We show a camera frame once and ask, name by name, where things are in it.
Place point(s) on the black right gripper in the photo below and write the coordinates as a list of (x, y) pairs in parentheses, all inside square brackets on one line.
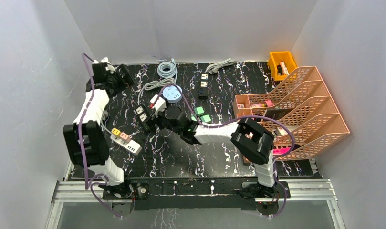
[(157, 119)]

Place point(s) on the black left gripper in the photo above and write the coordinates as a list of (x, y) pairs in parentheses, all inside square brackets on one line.
[(123, 75)]

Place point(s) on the round light blue socket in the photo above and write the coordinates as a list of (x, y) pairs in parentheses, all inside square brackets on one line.
[(172, 94)]

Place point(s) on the white power strip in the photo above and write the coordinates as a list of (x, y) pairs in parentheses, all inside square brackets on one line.
[(132, 147)]

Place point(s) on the black short power strip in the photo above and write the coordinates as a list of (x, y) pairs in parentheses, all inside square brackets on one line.
[(203, 90)]

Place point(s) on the mauve plug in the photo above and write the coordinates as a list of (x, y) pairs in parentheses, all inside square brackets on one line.
[(125, 137)]

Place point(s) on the yellow plug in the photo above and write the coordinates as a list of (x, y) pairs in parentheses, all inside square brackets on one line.
[(116, 132)]

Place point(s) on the black long power strip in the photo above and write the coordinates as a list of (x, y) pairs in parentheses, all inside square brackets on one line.
[(145, 119)]

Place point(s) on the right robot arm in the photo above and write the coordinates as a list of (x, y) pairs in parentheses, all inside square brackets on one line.
[(253, 140)]

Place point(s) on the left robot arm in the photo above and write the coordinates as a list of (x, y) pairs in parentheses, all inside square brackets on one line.
[(84, 137)]

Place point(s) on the magenta item in tray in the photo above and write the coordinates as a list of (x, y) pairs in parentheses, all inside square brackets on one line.
[(281, 151)]

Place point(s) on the orange plastic bin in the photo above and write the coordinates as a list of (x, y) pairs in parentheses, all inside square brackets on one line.
[(281, 64)]

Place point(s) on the peach mesh file organizer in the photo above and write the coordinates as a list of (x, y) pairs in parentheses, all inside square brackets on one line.
[(301, 101)]

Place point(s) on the aluminium frame rail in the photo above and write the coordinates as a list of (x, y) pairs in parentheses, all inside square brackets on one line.
[(201, 193)]

